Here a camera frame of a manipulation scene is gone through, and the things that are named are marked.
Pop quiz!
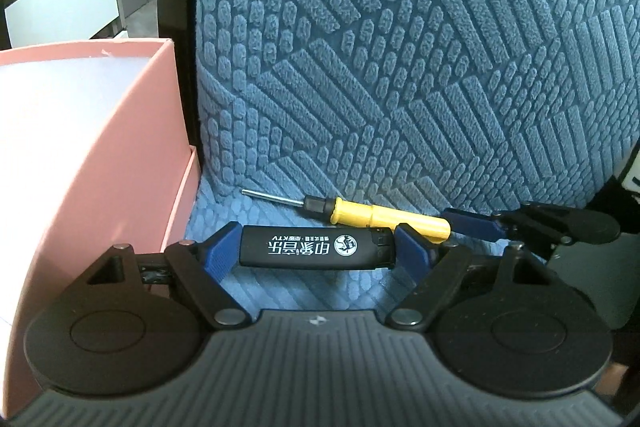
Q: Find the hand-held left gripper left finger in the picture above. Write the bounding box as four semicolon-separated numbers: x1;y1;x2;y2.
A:
87;222;251;330

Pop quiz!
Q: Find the blue textured chair cover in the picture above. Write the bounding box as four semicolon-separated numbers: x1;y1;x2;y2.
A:
182;0;640;313

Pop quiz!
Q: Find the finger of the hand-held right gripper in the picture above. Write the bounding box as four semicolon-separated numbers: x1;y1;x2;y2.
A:
442;202;576;258

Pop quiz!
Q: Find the yellow handled screwdriver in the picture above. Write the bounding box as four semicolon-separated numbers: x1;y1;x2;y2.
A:
241;188;453;244

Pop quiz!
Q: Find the black and cream printed blanket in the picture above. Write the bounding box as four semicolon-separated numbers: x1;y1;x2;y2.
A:
620;159;640;202

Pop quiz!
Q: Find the pink cardboard box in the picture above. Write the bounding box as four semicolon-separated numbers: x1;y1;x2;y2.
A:
0;38;201;413

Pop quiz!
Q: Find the black lighter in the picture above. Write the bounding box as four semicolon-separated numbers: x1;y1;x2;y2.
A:
238;224;397;270

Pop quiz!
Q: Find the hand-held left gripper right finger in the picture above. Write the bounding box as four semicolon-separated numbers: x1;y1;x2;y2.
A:
387;223;551;332

